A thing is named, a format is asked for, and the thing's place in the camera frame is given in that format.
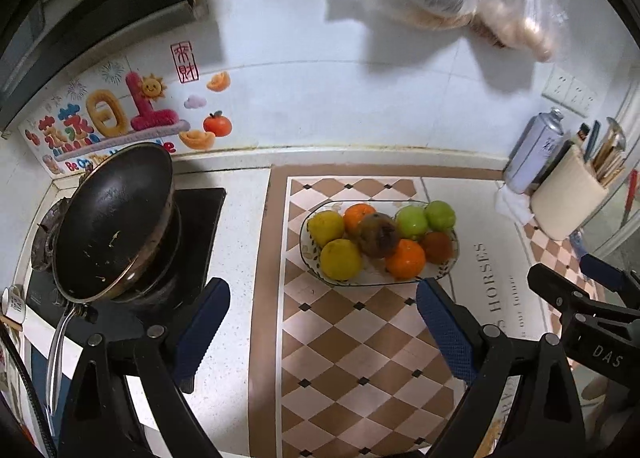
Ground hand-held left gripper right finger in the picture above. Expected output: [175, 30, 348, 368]
[416, 277, 586, 458]

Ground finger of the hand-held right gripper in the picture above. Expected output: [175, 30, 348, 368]
[527, 263, 591, 324]
[580, 253, 640, 309]

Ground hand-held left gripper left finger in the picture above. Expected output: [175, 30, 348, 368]
[57, 277, 232, 458]

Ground orange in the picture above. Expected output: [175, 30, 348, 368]
[344, 203, 377, 234]
[385, 239, 427, 280]

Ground brown-orange round fruit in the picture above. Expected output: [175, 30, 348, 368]
[420, 231, 454, 264]

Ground green apple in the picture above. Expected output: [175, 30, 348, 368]
[395, 206, 430, 241]
[425, 200, 457, 231]

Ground dark red-brown fruit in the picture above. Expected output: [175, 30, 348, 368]
[359, 213, 400, 259]

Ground yellow citrus fruit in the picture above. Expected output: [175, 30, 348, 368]
[320, 238, 363, 282]
[307, 211, 346, 246]

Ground floral oval plate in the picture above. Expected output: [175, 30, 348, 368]
[299, 200, 459, 287]

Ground red stick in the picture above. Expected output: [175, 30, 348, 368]
[620, 170, 640, 229]

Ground cream utensil holder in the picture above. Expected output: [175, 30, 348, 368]
[530, 143, 611, 241]

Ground white tissue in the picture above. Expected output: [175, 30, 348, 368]
[495, 183, 536, 226]

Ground checkered brown table mat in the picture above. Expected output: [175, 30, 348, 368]
[248, 163, 601, 458]

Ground bundle of chopsticks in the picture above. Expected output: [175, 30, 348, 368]
[592, 133, 626, 186]

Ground black glass gas stove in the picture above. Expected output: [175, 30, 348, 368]
[25, 186, 227, 339]

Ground silver spray can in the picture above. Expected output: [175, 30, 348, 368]
[502, 108, 566, 195]

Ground metal spoon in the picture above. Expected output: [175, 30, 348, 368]
[606, 117, 627, 149]

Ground cast iron burner grate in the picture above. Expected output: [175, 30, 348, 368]
[31, 198, 76, 271]

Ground white cup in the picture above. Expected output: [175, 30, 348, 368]
[1, 284, 27, 331]

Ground gold ingot sticker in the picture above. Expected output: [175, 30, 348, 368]
[179, 130, 217, 150]

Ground tangerine sticker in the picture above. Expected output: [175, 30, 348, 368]
[203, 110, 233, 136]

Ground red seal sticker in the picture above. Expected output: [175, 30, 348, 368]
[171, 42, 199, 84]

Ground clear plastic bag pale contents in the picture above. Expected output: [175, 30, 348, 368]
[470, 0, 566, 63]

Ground black range hood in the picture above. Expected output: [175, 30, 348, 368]
[0, 0, 211, 131]

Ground dark utensil handle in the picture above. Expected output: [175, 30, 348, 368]
[582, 120, 601, 161]

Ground black wok with metal handle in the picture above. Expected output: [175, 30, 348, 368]
[47, 142, 175, 414]

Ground colourful wall sticker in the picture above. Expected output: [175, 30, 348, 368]
[20, 70, 191, 174]

